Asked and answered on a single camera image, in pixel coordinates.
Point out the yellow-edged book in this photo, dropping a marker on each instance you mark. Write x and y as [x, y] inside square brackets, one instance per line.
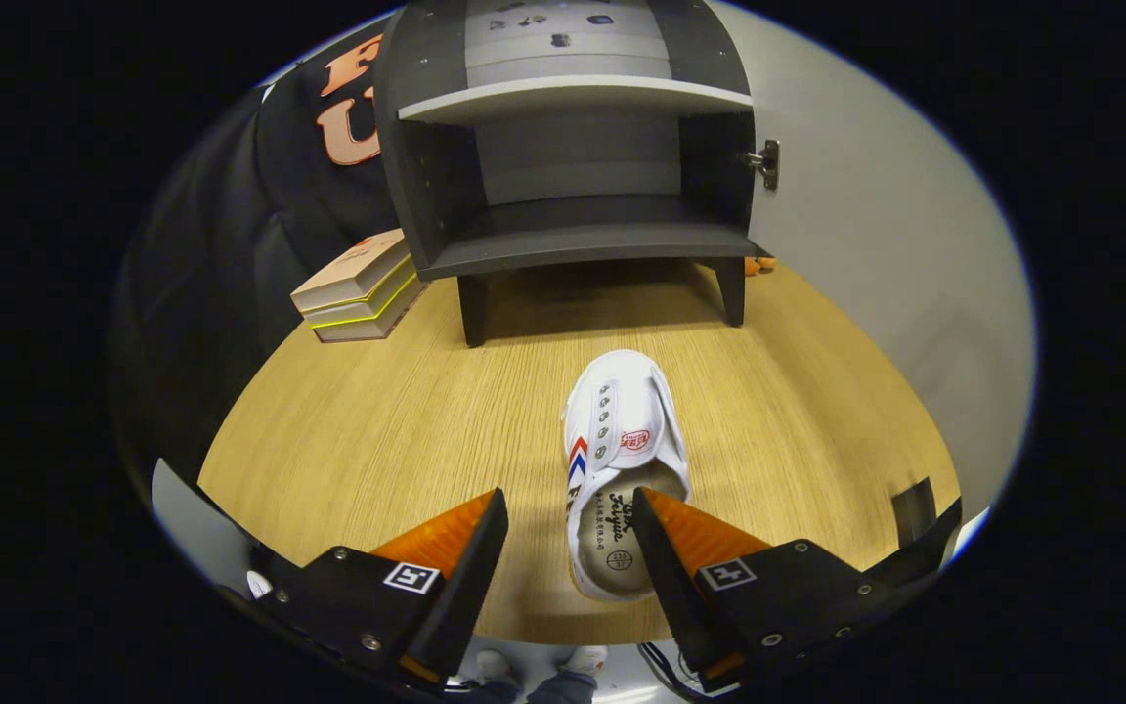
[368, 311]

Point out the dark grey shoe cabinet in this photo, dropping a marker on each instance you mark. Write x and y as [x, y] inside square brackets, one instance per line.
[573, 235]

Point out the penguin plush toy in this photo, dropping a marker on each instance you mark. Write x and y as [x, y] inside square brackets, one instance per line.
[758, 265]

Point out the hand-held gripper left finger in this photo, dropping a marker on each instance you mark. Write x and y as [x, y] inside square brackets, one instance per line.
[460, 587]

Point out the black backdrop cloth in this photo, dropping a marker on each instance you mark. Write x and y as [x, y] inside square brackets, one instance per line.
[231, 244]

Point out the beige shoe cabinet door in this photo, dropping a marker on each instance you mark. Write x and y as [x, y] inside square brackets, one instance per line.
[895, 244]

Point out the person's white sneaker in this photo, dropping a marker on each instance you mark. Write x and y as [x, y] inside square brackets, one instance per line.
[587, 658]
[495, 665]

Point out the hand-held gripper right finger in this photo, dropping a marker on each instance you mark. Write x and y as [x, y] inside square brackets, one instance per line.
[671, 587]

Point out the white canvas shoe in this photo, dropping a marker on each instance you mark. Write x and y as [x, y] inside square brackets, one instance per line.
[622, 411]

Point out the person's trouser leg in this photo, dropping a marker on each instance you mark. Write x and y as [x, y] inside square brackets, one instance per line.
[563, 689]

